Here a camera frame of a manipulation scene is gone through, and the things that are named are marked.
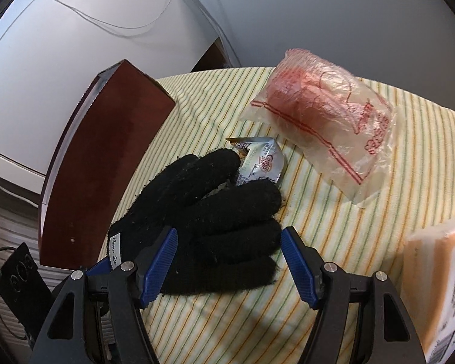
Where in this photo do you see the white cable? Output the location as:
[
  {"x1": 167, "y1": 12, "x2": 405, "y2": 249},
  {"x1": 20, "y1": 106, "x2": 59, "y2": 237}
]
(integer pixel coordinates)
[{"x1": 36, "y1": 0, "x2": 186, "y2": 39}]

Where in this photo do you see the orange packet with white label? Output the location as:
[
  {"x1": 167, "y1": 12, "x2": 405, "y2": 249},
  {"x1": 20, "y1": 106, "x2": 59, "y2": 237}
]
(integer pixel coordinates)
[{"x1": 402, "y1": 223, "x2": 455, "y2": 364}]

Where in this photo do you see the silver foil sachet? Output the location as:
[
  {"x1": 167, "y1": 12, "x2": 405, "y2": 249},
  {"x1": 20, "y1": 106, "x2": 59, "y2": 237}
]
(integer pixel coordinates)
[{"x1": 226, "y1": 136, "x2": 286, "y2": 190}]

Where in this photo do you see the black power strip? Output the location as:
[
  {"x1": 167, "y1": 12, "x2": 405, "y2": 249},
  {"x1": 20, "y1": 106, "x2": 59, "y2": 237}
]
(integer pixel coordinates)
[{"x1": 0, "y1": 243, "x2": 54, "y2": 344}]

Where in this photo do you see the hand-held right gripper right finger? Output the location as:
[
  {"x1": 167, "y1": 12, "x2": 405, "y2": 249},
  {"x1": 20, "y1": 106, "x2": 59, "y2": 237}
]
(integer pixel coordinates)
[{"x1": 281, "y1": 227, "x2": 427, "y2": 364}]

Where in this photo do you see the black knit glove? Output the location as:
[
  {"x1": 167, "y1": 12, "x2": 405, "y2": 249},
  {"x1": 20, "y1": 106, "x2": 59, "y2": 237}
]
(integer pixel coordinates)
[{"x1": 106, "y1": 149, "x2": 283, "y2": 295}]

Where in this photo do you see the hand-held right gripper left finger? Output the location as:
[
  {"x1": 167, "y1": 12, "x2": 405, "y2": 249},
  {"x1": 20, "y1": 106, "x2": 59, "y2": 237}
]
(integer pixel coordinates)
[{"x1": 29, "y1": 226, "x2": 179, "y2": 364}]

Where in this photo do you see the clear bag with red print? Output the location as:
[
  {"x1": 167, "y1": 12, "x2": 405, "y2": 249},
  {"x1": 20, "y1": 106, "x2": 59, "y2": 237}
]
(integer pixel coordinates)
[{"x1": 240, "y1": 48, "x2": 397, "y2": 202}]

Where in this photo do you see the dark red wooden headboard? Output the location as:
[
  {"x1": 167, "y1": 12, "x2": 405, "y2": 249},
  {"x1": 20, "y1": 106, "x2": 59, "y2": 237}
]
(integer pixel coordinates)
[{"x1": 39, "y1": 59, "x2": 176, "y2": 272}]

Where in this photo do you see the striped yellow bed sheet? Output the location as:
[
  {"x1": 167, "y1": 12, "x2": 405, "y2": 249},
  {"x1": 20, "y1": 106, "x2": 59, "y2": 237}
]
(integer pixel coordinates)
[{"x1": 134, "y1": 66, "x2": 455, "y2": 364}]

